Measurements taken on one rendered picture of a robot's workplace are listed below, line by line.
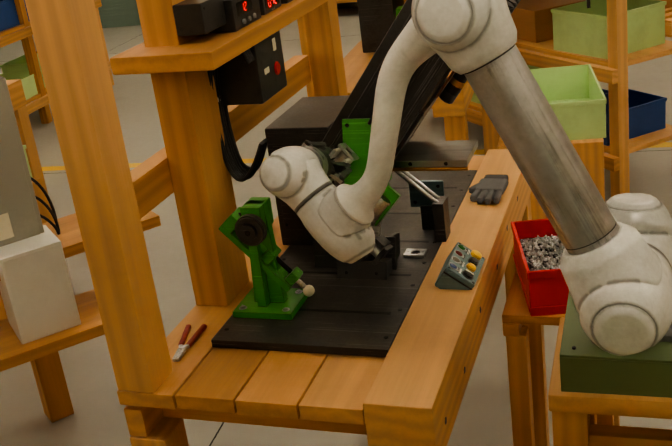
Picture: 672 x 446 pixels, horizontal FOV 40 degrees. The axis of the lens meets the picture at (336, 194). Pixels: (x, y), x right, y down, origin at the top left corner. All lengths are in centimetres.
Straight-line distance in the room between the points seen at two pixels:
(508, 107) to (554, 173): 14
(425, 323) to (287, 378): 34
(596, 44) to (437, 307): 302
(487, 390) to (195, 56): 193
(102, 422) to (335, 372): 184
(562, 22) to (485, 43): 360
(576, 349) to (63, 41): 114
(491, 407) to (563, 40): 239
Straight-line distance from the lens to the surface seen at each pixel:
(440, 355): 199
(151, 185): 219
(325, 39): 310
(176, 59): 205
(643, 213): 186
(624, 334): 168
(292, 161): 192
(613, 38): 485
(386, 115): 185
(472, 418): 337
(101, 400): 386
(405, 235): 256
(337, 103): 262
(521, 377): 242
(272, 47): 235
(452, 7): 152
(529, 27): 547
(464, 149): 247
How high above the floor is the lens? 192
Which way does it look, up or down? 21 degrees down
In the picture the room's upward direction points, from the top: 8 degrees counter-clockwise
